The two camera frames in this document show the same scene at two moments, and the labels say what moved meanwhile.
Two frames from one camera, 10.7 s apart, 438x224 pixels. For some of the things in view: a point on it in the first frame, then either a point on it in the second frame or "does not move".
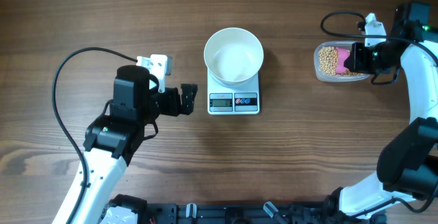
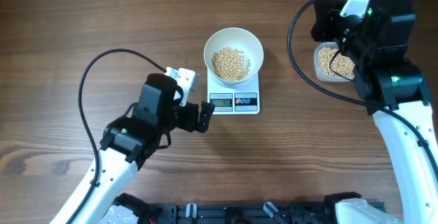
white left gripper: x=187 y=97 → x=189 y=123
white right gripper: x=365 y=45 → x=326 y=16
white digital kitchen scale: x=223 y=100 does not move
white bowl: x=233 y=56 does not move
